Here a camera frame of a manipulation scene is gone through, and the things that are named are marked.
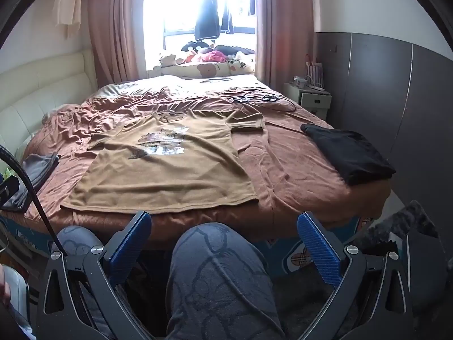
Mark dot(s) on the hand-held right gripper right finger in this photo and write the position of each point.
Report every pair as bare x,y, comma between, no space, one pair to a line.
318,248

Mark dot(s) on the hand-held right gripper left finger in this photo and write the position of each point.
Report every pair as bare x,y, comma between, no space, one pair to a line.
131,241

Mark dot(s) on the brown printed t-shirt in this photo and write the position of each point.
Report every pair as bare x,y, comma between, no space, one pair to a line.
170,177

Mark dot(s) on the grey folded garment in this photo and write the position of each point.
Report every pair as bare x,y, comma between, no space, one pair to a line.
32,177

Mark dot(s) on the person's left leg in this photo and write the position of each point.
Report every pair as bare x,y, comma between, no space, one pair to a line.
78,237

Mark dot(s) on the bed with brown sheet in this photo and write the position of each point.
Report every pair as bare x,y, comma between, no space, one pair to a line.
293,170

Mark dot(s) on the dark fluffy rug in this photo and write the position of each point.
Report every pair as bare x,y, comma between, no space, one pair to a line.
400,223

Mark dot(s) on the black folded garment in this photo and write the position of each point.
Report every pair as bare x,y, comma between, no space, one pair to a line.
354,156

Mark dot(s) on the cream padded headboard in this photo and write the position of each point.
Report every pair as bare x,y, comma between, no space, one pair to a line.
35,95

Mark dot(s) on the white nightstand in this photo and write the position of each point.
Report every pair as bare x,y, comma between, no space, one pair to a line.
311,101

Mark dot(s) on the white bed sheet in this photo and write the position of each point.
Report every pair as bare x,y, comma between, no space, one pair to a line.
184,85

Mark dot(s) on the dark grey wardrobe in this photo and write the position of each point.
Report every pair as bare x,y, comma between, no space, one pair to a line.
382,95

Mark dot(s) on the striped gift bag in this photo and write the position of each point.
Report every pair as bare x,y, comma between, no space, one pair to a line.
315,72

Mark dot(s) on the pink curtain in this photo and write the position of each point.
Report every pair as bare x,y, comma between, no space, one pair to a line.
286,24
113,24

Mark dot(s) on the cream hanging cloth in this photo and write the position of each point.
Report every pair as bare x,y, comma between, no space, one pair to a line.
69,3

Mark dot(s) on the pile of plush toys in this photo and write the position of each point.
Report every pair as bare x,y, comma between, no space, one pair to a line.
212,56

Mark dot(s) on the dark hanging garment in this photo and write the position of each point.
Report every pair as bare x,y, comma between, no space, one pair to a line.
207,17
227,21

